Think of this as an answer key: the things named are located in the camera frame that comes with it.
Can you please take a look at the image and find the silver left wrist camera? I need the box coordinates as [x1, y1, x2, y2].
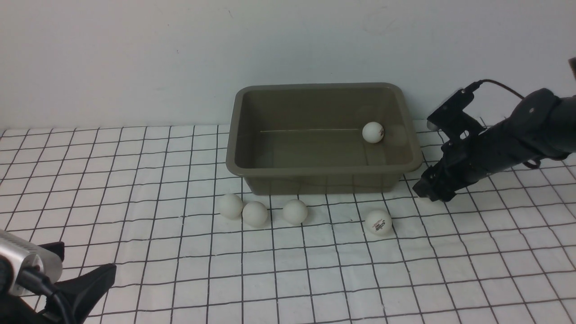
[0, 230, 64, 297]

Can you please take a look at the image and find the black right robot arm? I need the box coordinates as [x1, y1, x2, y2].
[413, 88, 576, 202]

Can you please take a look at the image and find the white ping-pong ball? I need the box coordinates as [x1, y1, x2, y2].
[217, 193, 244, 220]
[364, 209, 393, 236]
[242, 202, 268, 228]
[361, 121, 385, 144]
[282, 199, 308, 226]

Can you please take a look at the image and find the white grid-pattern table mat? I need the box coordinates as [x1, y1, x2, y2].
[0, 125, 576, 324]

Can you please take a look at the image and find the olive plastic storage bin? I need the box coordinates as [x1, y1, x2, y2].
[225, 82, 423, 195]

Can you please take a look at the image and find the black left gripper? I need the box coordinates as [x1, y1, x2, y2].
[0, 242, 117, 324]

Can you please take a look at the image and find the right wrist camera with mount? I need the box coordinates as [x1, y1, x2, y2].
[427, 83, 484, 142]

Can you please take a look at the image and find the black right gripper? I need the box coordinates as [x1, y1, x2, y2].
[412, 139, 487, 202]

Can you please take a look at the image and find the black right camera cable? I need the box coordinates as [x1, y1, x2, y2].
[466, 79, 526, 100]

